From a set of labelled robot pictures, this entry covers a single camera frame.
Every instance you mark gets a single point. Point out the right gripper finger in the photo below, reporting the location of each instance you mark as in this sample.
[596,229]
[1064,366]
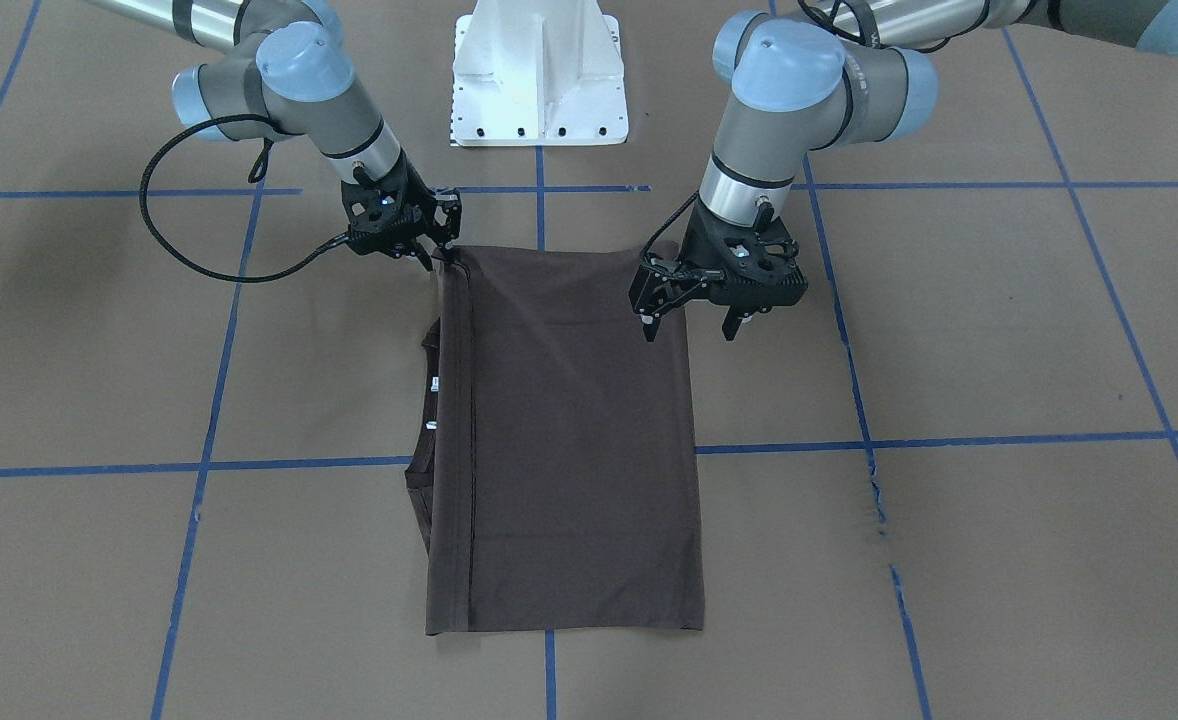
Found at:
[428,258]
[448,213]

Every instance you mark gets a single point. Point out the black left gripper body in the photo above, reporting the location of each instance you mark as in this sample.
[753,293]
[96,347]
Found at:
[697,243]

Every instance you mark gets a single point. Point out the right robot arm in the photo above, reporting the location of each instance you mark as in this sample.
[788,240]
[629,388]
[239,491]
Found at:
[284,73]

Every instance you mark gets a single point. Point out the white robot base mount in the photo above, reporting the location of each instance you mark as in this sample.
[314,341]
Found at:
[538,73]

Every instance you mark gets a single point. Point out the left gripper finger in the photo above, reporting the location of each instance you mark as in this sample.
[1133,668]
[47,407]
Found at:
[653,305]
[735,319]

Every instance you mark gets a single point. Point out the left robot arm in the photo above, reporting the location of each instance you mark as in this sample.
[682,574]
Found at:
[829,75]

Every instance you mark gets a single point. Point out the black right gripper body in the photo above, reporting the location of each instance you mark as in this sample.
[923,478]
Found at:
[420,199]

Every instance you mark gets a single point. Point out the dark brown t-shirt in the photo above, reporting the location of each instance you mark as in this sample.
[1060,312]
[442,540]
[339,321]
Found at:
[554,479]

